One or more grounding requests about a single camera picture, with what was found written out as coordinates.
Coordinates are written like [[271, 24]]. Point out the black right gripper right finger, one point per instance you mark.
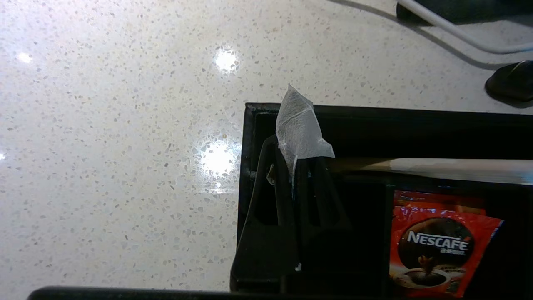
[[329, 258]]

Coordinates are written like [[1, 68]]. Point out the white tea bag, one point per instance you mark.
[[300, 125]]

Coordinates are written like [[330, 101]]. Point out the dark grey power plug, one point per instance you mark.
[[514, 81]]

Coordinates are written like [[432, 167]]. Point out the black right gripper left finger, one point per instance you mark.
[[266, 250]]

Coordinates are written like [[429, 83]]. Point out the red sachet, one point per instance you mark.
[[437, 199], [437, 250]]

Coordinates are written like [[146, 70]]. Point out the black compartment sachet box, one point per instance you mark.
[[416, 129]]

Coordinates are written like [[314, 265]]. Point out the white paper sachet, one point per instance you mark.
[[458, 171]]

